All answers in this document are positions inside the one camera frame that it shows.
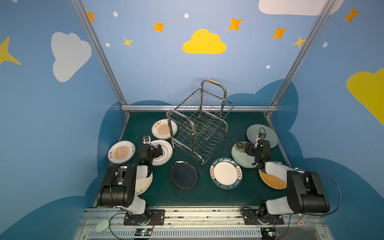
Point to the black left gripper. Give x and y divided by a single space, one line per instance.
157 151

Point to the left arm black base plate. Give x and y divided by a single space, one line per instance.
149 218

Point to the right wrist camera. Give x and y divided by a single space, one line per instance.
261 136

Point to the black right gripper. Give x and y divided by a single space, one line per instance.
256 150

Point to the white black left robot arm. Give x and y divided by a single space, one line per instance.
119 185

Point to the white plate green lettered rim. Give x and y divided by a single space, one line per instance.
226 173

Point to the green circuit board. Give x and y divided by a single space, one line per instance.
143 232
268 234

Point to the stainless steel dish rack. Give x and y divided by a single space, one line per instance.
199 133

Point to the pink clothes peg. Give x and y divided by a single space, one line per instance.
302 222

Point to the pale green round disc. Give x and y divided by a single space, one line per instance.
102 226

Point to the aluminium frame right post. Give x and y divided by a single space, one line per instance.
304 50

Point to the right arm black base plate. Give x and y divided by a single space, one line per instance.
252 217

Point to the plain grey-green plate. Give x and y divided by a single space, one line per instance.
254 130

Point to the white plate floral sprigs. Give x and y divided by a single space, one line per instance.
143 184

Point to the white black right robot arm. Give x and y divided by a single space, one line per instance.
305 191

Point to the orange woven round plate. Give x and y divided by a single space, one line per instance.
272 181

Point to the aluminium frame post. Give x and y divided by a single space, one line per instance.
87 24
304 50

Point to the aluminium frame left post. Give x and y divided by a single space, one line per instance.
87 24

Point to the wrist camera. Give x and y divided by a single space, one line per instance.
146 139
261 136

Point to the black round plate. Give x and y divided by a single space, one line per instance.
184 176

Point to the white plate orange sunburst edge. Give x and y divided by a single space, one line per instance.
121 152

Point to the left green circuit board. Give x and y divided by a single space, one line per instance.
143 232

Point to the right green circuit board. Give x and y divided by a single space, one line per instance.
268 234

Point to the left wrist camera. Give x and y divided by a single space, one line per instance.
146 139

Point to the pale green sunflower plate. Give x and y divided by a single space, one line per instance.
242 158

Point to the aluminium frame back rail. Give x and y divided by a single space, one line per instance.
148 108

